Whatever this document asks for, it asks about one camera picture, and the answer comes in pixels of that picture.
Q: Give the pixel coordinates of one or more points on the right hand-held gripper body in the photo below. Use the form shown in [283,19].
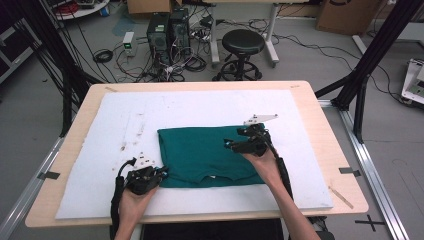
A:
[255,146]

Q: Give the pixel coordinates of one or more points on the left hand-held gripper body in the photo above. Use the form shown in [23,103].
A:
[141,180]

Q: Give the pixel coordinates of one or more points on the teal long-sleeved shirt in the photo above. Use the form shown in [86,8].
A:
[200,156]

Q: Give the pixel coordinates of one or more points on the person's right hand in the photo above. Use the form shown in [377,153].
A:
[266,168]

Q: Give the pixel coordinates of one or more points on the person's left hand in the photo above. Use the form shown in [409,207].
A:
[133,208]

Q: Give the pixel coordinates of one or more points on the white foam mat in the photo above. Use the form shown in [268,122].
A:
[200,106]

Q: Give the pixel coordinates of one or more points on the person's dark clothing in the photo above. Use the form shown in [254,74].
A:
[213,231]

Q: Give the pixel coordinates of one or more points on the black round stool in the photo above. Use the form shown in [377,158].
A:
[243,41]

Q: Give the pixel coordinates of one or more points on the black tape piece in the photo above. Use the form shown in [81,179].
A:
[350,172]
[48,175]

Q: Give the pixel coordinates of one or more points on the thin wooden stick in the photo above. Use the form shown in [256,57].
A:
[341,198]

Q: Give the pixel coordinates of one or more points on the black computer tower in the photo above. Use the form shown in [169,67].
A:
[158,36]
[180,30]

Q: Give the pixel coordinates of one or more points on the white power supply box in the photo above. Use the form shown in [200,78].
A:
[128,40]

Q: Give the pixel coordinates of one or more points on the large cardboard box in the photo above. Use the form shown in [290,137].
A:
[346,16]

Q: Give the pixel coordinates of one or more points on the small cardboard box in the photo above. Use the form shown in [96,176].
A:
[150,6]

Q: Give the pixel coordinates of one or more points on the white flat device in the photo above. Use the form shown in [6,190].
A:
[413,83]

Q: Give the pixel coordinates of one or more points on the white round table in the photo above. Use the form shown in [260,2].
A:
[83,12]

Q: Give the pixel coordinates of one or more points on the white desk frame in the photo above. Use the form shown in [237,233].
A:
[214,40]

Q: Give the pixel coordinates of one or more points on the black metal frame post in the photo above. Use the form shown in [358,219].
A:
[66,106]
[376,50]

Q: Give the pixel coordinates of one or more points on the aluminium floor rail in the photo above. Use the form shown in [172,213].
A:
[370,173]
[23,203]

